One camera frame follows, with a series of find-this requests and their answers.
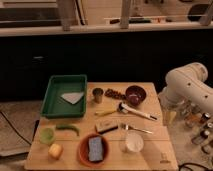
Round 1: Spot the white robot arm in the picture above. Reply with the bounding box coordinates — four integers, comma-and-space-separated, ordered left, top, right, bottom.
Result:
159, 62, 213, 114

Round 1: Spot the clear plastic cup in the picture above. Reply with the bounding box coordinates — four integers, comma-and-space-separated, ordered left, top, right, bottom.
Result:
120, 131, 144, 154

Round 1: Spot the green plastic cup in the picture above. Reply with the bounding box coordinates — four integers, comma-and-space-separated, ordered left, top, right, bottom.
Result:
39, 128, 54, 145

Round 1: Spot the dark red bowl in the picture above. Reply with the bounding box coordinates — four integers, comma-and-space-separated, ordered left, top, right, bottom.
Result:
125, 85, 146, 106

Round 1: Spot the white cloth piece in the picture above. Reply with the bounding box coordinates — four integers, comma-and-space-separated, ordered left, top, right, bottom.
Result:
61, 92, 84, 104

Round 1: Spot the green plastic tray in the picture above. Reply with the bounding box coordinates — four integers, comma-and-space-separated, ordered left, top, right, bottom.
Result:
41, 75, 87, 118

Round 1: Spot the green chili pepper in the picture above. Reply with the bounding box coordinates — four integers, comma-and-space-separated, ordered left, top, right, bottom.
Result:
55, 124, 80, 136

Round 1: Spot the orange bowl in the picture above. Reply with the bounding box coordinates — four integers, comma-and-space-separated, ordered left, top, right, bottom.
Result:
77, 133, 109, 168

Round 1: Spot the blue sponge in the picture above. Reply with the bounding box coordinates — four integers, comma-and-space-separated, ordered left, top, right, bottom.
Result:
88, 136, 103, 162

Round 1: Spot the spice bottle rack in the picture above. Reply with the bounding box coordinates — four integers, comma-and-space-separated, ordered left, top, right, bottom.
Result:
163, 102, 212, 154

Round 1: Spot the yellow lemon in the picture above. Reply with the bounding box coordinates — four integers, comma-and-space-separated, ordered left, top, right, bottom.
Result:
48, 144, 63, 159

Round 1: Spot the black cable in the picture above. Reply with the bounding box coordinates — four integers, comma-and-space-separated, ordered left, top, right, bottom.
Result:
0, 110, 33, 146

